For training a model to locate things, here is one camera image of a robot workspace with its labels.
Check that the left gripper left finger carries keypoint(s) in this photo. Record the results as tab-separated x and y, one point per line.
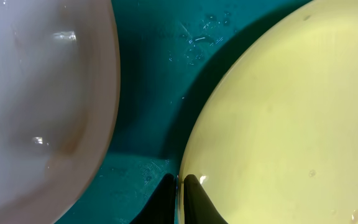
160	208

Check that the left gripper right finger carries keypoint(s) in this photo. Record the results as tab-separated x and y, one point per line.
198	208

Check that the yellow green plate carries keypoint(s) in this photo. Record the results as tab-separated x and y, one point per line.
277	141

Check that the teal plastic tray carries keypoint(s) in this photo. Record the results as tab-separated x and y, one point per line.
173	54

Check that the white pink plate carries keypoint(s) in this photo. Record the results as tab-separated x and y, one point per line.
59	96

